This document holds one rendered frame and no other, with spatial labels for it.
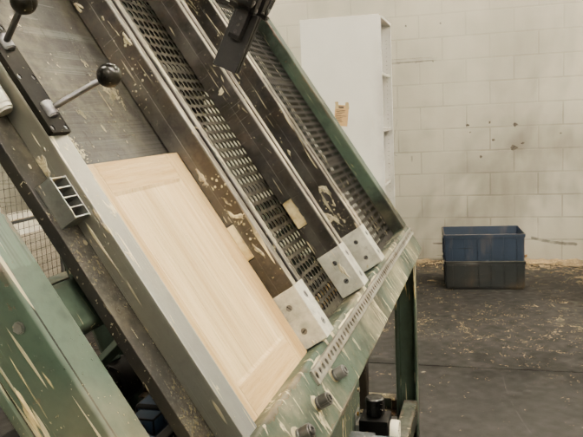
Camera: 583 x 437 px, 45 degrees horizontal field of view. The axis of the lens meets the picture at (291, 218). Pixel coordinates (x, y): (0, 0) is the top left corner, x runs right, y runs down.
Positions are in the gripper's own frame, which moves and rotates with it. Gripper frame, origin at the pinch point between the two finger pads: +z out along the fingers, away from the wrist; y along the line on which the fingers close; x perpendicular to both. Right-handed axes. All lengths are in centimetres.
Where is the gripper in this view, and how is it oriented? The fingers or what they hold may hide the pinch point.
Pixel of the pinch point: (237, 41)
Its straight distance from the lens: 84.5
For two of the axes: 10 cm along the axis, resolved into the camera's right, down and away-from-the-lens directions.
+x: 8.8, 4.4, -1.6
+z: -4.0, 8.9, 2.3
